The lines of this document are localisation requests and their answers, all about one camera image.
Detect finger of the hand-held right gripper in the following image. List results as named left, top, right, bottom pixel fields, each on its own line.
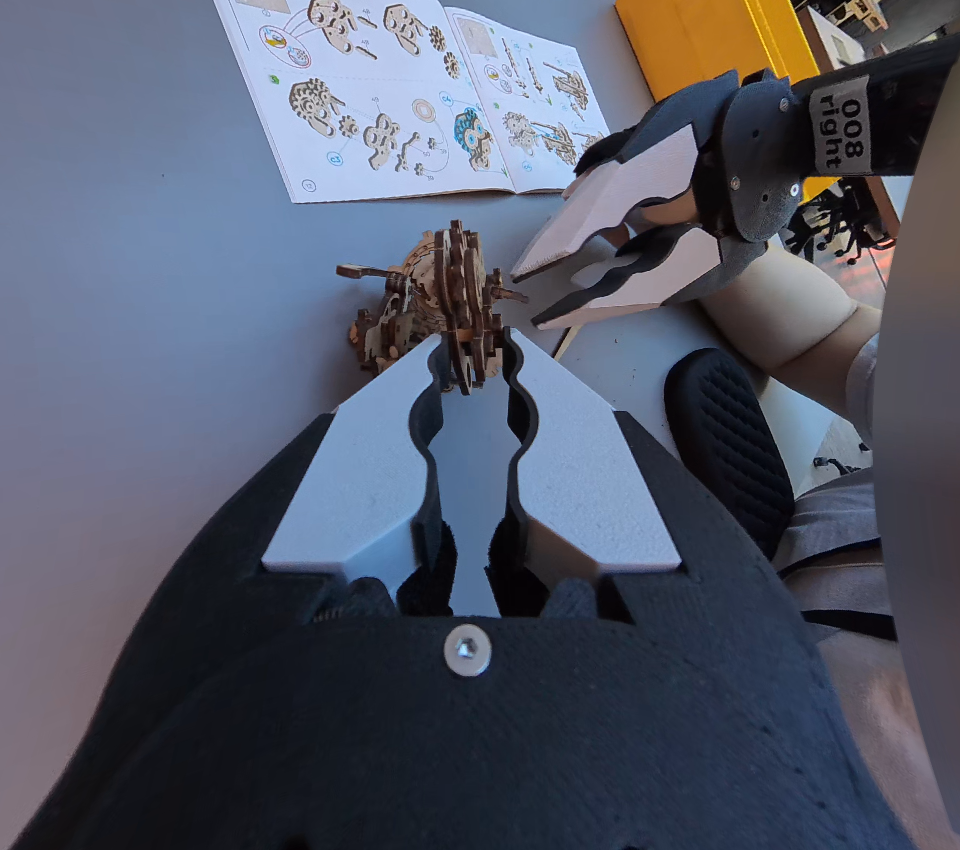
left=510, top=119, right=712, bottom=283
left=531, top=222, right=727, bottom=332

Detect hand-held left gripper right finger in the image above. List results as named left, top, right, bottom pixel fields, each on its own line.
left=489, top=327, right=685, bottom=580

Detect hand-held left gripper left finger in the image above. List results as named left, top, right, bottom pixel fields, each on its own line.
left=261, top=331, right=453, bottom=583

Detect wooden mechanical model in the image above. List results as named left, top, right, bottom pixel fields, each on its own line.
left=336, top=231, right=451, bottom=379

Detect wooden gear assembly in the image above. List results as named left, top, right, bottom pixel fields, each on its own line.
left=435, top=220, right=530, bottom=397

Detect person's right forearm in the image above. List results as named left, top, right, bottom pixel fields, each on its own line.
left=701, top=243, right=882, bottom=416

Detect person's right hand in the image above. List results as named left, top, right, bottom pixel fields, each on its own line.
left=643, top=193, right=704, bottom=229

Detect yellow plastic bin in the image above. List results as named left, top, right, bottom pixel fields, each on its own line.
left=615, top=0, right=845, bottom=205

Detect person's grey pants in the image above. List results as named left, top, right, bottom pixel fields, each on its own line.
left=776, top=468, right=901, bottom=850

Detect assembly instruction booklet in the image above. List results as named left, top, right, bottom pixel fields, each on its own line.
left=186, top=0, right=612, bottom=205

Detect black drawstring cord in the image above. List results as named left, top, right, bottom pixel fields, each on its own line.
left=798, top=609, right=899, bottom=643

